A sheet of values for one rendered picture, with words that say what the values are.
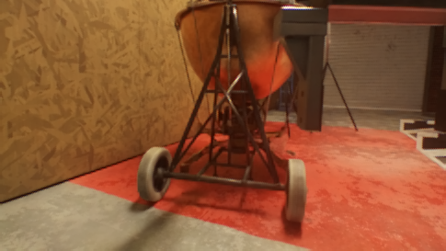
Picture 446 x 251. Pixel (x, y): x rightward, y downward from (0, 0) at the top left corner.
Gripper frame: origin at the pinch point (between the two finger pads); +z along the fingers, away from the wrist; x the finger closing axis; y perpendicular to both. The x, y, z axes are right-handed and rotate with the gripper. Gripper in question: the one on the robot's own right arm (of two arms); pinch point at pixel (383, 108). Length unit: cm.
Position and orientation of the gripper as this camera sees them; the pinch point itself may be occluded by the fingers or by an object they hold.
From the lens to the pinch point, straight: 25.0
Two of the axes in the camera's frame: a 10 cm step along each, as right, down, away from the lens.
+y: -0.2, 1.0, -10.0
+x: 10.0, 0.3, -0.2
